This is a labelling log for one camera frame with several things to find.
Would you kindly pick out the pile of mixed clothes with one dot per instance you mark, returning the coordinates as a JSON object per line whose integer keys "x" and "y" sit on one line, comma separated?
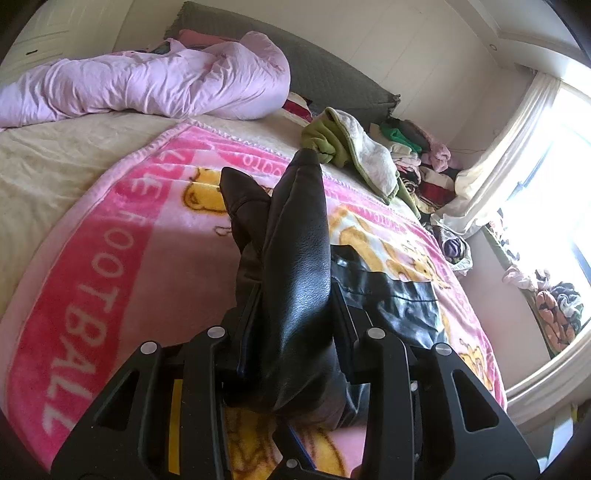
{"x": 426, "y": 168}

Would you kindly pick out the green and white fleece garment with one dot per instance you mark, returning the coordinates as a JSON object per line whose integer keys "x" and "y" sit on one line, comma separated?
{"x": 339, "y": 139}

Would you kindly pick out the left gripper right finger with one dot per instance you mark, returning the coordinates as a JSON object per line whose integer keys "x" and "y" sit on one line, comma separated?
{"x": 429, "y": 416}

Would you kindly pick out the light purple quilt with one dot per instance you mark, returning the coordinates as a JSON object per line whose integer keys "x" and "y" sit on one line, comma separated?
{"x": 246, "y": 79}

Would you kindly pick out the pink cartoon fleece blanket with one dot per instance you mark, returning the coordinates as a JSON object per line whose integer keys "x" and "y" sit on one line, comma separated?
{"x": 147, "y": 254}

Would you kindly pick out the black leather jacket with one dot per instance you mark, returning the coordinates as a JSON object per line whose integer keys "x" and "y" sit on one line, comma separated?
{"x": 283, "y": 359}

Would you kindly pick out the white curtain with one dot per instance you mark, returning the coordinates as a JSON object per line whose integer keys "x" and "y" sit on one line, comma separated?
{"x": 483, "y": 188}

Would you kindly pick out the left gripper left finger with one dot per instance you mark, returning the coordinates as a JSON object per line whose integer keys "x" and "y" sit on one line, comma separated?
{"x": 161, "y": 416}

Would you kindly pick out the patterned clothes on windowsill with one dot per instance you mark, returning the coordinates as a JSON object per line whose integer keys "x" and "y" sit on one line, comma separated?
{"x": 558, "y": 308}

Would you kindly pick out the cream wardrobe with black handles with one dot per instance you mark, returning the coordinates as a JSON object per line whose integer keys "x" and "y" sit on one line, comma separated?
{"x": 65, "y": 29}

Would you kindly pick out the grey padded headboard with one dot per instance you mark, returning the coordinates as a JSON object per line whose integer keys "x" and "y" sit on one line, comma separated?
{"x": 322, "y": 78}

